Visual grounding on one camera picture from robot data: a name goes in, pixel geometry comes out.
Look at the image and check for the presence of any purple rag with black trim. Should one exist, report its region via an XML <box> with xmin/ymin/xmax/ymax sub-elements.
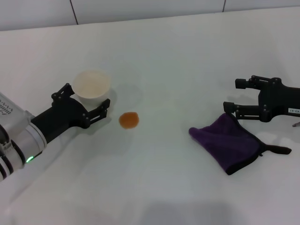
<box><xmin>188</xmin><ymin>112</ymin><xmax>293</xmax><ymax>176</ymax></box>

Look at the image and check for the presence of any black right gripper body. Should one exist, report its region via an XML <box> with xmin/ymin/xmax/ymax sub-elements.
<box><xmin>257</xmin><ymin>77</ymin><xmax>300</xmax><ymax>123</ymax></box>

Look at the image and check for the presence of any white paper cup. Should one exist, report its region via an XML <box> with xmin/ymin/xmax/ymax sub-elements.
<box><xmin>72</xmin><ymin>69</ymin><xmax>112</xmax><ymax>111</ymax></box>

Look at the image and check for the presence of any brown water stain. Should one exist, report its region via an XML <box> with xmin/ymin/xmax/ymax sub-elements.
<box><xmin>118</xmin><ymin>112</ymin><xmax>141</xmax><ymax>130</ymax></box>

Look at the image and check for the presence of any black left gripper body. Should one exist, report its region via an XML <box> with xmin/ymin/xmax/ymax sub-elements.
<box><xmin>30</xmin><ymin>96</ymin><xmax>91</xmax><ymax>144</ymax></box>

